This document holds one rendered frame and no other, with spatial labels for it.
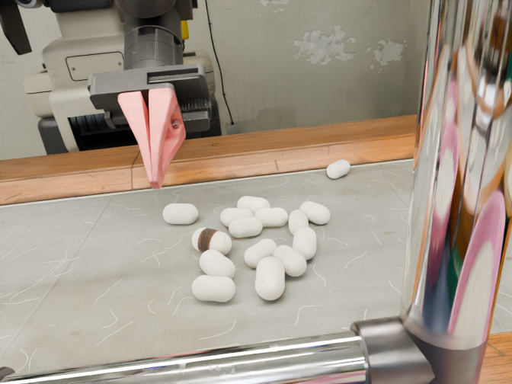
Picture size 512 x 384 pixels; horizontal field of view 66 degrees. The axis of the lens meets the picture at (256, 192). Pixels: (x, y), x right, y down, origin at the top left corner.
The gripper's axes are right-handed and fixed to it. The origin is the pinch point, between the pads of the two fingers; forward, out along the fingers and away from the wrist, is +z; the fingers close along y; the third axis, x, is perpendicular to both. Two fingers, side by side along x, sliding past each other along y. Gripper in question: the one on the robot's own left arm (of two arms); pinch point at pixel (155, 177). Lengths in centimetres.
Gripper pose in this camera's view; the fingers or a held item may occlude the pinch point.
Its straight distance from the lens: 34.3
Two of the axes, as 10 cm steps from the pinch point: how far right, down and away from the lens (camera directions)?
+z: 1.2, 8.9, -4.4
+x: 0.1, 4.4, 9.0
